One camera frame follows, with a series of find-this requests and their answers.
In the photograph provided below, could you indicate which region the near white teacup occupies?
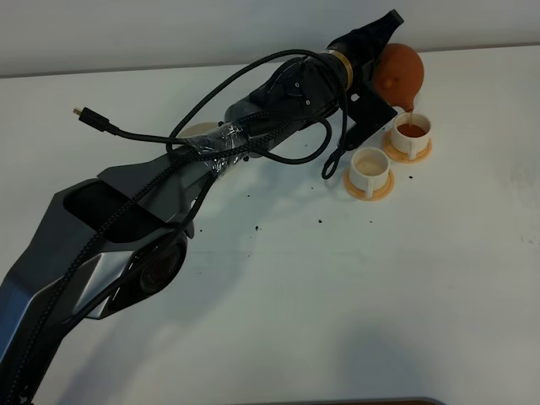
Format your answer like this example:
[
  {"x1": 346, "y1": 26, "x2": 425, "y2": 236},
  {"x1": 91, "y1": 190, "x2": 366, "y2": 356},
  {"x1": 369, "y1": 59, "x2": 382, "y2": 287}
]
[{"x1": 348, "y1": 148, "x2": 390, "y2": 199}]

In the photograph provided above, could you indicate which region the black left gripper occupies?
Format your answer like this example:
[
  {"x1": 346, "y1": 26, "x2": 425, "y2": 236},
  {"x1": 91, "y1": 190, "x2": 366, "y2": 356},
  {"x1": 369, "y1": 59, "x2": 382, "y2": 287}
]
[{"x1": 327, "y1": 10, "x2": 404, "y2": 89}]

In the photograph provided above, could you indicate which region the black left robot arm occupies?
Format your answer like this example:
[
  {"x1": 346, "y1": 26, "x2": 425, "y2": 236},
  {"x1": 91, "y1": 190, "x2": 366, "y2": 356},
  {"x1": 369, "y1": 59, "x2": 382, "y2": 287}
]
[{"x1": 1, "y1": 10, "x2": 403, "y2": 404}]

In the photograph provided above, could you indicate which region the black braided camera cable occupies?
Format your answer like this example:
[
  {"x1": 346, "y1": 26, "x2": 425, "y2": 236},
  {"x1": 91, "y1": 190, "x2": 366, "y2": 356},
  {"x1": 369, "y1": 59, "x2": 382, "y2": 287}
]
[{"x1": 0, "y1": 47, "x2": 354, "y2": 405}]

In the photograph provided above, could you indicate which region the far orange coaster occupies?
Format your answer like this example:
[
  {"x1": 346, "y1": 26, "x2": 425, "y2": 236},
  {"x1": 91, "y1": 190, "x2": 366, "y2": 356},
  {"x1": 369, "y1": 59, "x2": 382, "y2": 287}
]
[{"x1": 382, "y1": 131, "x2": 432, "y2": 165}]

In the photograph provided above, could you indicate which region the orange coaster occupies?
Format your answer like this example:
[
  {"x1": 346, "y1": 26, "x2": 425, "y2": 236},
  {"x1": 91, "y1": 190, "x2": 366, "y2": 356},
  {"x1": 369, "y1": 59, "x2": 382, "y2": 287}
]
[
  {"x1": 343, "y1": 169, "x2": 395, "y2": 202},
  {"x1": 382, "y1": 131, "x2": 432, "y2": 165}
]

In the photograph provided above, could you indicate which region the brown clay teapot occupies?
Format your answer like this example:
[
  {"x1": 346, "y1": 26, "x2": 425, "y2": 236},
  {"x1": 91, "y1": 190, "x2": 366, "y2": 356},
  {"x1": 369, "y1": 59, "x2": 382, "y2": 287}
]
[{"x1": 374, "y1": 43, "x2": 424, "y2": 112}]

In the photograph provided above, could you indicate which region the near orange coaster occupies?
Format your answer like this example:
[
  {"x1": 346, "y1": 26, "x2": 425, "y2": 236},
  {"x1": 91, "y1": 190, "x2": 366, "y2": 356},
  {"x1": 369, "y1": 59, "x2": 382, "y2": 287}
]
[{"x1": 343, "y1": 169, "x2": 395, "y2": 202}]

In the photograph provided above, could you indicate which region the black loose USB cable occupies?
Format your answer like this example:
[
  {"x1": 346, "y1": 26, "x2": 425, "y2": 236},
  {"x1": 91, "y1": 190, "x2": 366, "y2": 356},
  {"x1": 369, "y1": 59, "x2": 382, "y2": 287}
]
[{"x1": 72, "y1": 106, "x2": 203, "y2": 164}]

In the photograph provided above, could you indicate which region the far white teacup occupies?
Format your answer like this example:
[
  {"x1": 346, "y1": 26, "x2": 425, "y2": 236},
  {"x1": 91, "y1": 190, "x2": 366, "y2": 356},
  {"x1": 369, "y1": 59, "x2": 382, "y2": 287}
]
[{"x1": 391, "y1": 112, "x2": 431, "y2": 161}]

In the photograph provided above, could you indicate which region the white teacup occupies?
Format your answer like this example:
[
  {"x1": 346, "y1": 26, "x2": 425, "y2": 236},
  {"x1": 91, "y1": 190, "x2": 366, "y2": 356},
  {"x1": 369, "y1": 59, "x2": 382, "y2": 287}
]
[
  {"x1": 391, "y1": 112, "x2": 431, "y2": 161},
  {"x1": 348, "y1": 148, "x2": 390, "y2": 199}
]

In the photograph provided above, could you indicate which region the beige round teapot saucer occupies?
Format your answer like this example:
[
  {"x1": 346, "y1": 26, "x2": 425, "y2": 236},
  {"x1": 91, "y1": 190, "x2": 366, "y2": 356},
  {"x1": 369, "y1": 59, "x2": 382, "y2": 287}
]
[{"x1": 177, "y1": 122, "x2": 219, "y2": 138}]

